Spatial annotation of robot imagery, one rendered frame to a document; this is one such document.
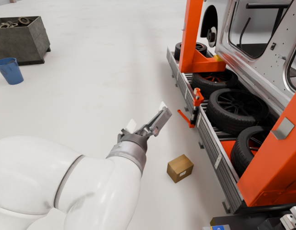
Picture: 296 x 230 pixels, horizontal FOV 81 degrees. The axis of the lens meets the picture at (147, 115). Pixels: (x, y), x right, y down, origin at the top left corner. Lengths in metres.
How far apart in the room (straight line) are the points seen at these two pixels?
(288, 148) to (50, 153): 0.96
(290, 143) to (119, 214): 0.86
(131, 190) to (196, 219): 1.55
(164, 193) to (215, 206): 0.48
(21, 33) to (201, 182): 4.33
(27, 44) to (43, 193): 4.49
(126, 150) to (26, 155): 0.18
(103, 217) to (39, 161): 0.14
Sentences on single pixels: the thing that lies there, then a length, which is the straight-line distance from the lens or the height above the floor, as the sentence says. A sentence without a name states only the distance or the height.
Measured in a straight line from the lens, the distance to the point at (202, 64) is 2.77.
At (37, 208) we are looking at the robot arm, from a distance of 0.37.
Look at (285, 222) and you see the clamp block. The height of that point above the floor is 0.92.
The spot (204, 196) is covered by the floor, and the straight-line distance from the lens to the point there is 1.96.
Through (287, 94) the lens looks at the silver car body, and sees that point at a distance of 1.83.
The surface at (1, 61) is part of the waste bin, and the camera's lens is 4.42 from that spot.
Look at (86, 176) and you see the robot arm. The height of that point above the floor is 1.44.
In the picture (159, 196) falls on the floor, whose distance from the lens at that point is 1.88.
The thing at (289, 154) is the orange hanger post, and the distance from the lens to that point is 1.04.
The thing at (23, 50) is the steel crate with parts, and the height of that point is 0.38.
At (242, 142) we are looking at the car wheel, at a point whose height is 0.51.
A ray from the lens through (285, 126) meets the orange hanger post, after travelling 1.02.
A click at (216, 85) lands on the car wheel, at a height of 0.50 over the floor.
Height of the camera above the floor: 1.70
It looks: 40 degrees down
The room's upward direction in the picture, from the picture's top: straight up
